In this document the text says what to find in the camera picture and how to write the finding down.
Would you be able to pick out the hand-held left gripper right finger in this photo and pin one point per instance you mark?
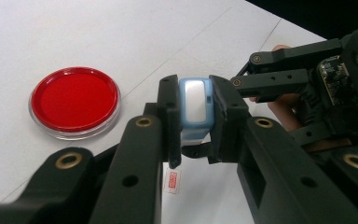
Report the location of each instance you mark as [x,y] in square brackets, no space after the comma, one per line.
[279,174]

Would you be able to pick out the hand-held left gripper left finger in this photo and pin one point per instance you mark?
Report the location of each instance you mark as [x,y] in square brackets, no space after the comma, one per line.
[136,168]

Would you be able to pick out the blue and white stamp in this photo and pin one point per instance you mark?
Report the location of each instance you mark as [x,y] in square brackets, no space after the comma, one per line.
[195,102]

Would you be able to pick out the round red ink pad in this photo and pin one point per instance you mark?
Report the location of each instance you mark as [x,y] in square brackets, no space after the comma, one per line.
[74,101]

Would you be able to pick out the black curtain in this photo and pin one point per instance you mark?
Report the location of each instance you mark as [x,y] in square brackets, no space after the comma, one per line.
[323,15]

